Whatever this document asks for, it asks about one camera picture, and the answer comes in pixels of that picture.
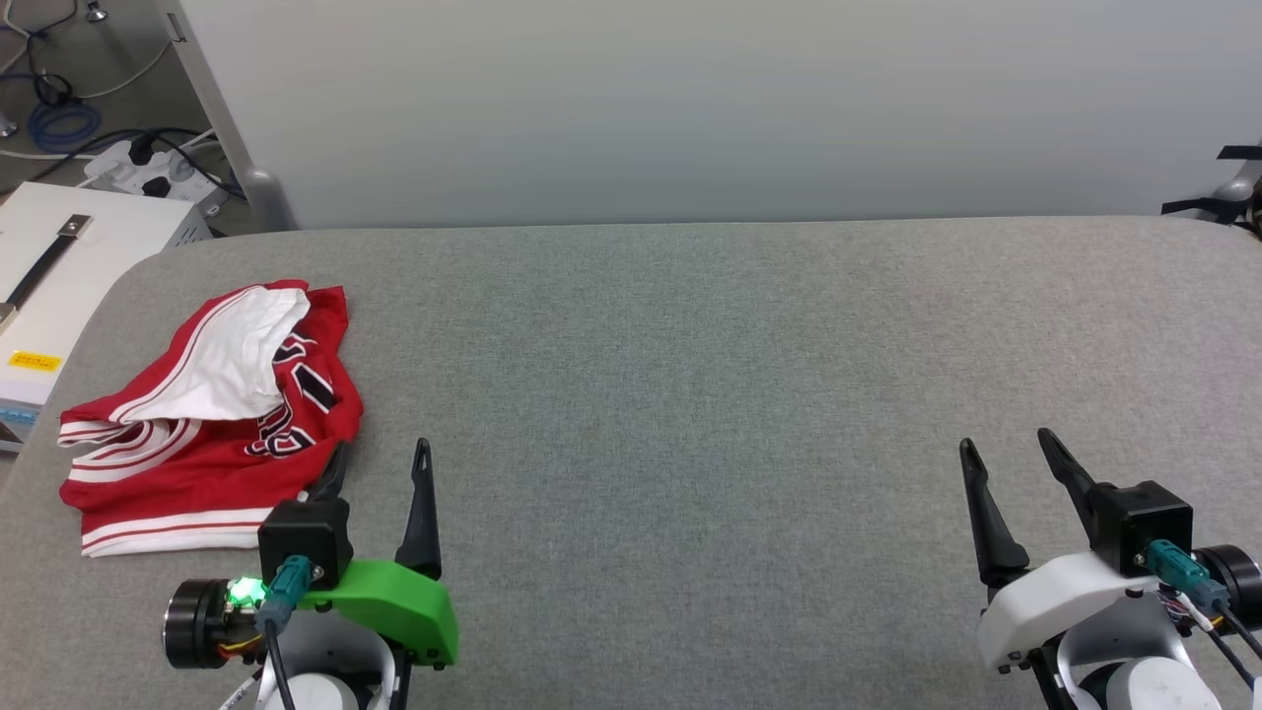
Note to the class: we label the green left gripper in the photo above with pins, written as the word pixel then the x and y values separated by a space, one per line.
pixel 404 606

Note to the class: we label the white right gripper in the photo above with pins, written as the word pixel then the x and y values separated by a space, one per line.
pixel 1045 602

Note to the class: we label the red and white jersey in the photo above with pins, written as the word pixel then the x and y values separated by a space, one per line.
pixel 197 473

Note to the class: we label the yellow warning label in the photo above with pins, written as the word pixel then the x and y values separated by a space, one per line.
pixel 35 361

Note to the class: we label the grey stand with black tape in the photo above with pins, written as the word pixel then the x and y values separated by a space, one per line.
pixel 1237 187

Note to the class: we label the white box appliance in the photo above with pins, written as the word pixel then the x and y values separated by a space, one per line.
pixel 128 212

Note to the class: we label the white power strip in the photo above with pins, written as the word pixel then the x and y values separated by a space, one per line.
pixel 118 170

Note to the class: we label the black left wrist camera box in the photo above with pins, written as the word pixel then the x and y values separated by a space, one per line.
pixel 306 532

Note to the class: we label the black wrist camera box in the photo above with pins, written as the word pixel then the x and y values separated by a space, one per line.
pixel 306 532
pixel 1144 518

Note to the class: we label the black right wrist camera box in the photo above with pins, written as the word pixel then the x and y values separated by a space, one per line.
pixel 1144 518

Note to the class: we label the grey metal partition post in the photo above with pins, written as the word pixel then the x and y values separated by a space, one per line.
pixel 261 197

